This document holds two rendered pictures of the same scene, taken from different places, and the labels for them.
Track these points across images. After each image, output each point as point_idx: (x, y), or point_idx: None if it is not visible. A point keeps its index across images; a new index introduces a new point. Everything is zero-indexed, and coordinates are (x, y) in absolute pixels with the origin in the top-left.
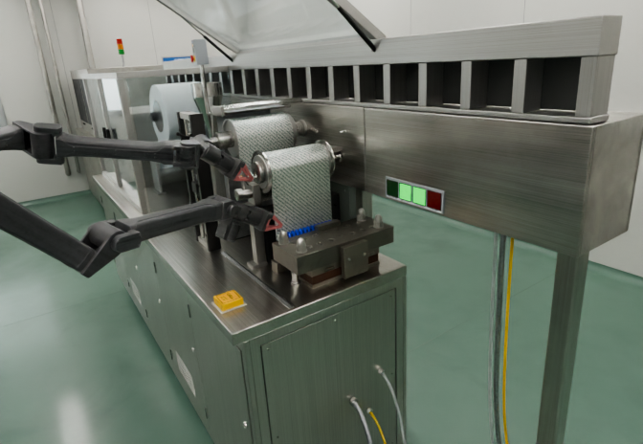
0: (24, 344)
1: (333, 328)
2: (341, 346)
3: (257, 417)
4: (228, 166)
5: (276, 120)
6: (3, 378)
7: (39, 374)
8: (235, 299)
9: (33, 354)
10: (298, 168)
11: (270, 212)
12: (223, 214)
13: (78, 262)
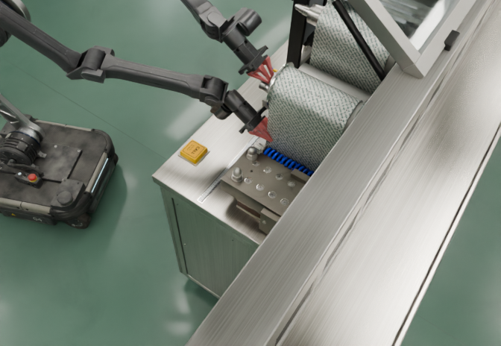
0: (288, 19)
1: (231, 242)
2: (237, 256)
3: (171, 224)
4: (242, 60)
5: (375, 36)
6: (253, 35)
7: (265, 51)
8: (190, 156)
9: (282, 33)
10: (300, 113)
11: (250, 126)
12: (200, 98)
13: (63, 68)
